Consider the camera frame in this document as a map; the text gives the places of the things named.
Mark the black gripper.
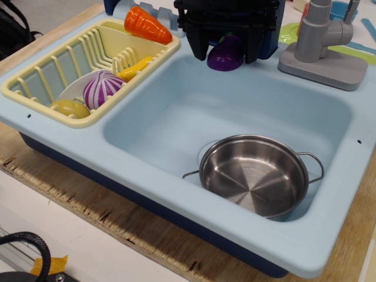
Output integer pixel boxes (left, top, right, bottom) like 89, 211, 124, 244
174, 1, 279, 64

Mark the grey toy faucet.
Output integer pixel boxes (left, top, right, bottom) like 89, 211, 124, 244
278, 1, 368, 91

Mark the light blue toy utensil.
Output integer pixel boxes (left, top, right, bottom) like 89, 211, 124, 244
347, 18, 375, 55

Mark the cream plastic dish rack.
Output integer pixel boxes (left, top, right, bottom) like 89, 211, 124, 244
1, 18, 180, 128

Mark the light blue toy sink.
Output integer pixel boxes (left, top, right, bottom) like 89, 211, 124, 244
0, 1, 376, 278

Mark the black backpack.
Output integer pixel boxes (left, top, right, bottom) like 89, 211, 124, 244
1, 1, 42, 60

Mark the stainless steel pot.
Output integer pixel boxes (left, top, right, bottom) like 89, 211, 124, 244
182, 134, 325, 221

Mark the wooden board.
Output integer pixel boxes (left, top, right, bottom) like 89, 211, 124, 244
0, 3, 376, 282

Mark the purple toy eggplant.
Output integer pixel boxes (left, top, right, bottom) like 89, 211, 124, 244
207, 33, 244, 72

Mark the black metal base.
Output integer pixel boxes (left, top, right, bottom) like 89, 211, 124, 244
1, 271, 77, 282

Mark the yellow toy banana pepper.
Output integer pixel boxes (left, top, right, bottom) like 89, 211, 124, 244
116, 56, 154, 82

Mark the black braided cable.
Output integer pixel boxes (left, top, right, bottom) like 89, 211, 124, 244
0, 231, 52, 282

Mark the yellow toy potato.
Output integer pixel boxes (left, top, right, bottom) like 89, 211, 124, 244
49, 99, 90, 119

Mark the white toy plate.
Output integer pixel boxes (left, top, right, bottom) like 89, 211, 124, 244
59, 72, 96, 100

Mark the yellow tape piece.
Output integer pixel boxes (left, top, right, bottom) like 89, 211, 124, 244
30, 255, 68, 276

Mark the purple white toy onion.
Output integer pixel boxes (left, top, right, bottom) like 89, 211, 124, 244
82, 70, 125, 110

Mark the blue toy bowl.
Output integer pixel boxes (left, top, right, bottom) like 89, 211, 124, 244
329, 0, 360, 23

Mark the orange toy carrot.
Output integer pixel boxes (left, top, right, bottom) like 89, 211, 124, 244
124, 6, 173, 45

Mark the green toy plate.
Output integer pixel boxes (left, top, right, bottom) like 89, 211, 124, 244
279, 22, 375, 65

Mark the dark blue plastic box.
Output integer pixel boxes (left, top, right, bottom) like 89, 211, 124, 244
207, 1, 285, 59

